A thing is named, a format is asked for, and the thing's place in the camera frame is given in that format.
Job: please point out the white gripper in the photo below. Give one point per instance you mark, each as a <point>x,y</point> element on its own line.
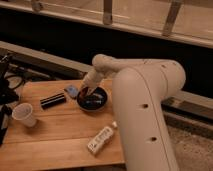
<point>92,79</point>

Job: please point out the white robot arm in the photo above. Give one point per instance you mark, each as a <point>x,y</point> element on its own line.
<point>138,88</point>

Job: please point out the dark ceramic bowl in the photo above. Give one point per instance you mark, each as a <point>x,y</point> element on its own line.
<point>93,102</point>

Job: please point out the blue sponge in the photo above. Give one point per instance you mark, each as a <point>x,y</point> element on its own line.
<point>72,91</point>

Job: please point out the black rectangular box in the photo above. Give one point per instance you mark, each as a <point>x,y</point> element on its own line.
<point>53,100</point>

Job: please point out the black camera tripod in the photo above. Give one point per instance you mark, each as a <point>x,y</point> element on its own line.
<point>7,95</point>

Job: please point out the metal railing frame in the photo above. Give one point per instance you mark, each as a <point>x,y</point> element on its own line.
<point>186,21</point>

